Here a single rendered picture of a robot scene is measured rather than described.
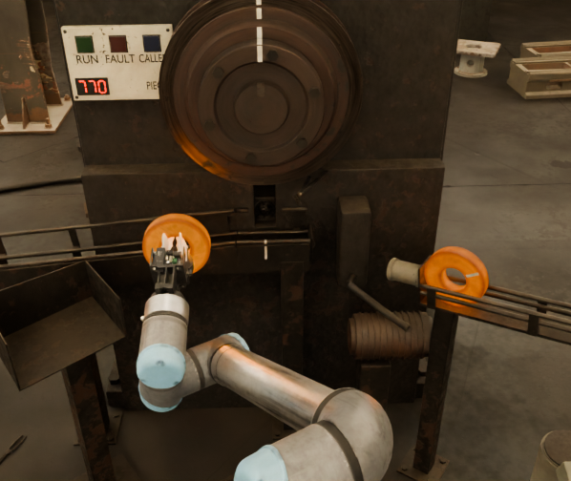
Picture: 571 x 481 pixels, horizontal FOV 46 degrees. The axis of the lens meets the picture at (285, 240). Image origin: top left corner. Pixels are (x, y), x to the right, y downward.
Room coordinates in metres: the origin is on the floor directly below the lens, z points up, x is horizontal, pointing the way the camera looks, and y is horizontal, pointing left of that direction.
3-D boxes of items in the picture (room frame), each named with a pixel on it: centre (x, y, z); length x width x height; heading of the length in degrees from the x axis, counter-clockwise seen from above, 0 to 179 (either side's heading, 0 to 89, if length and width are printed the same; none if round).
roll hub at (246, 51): (1.42, 0.05, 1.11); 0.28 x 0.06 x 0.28; 91
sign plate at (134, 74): (1.62, 0.40, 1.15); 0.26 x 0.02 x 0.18; 91
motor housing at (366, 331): (1.39, -0.28, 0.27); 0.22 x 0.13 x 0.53; 91
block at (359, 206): (1.54, -0.18, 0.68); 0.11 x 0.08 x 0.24; 1
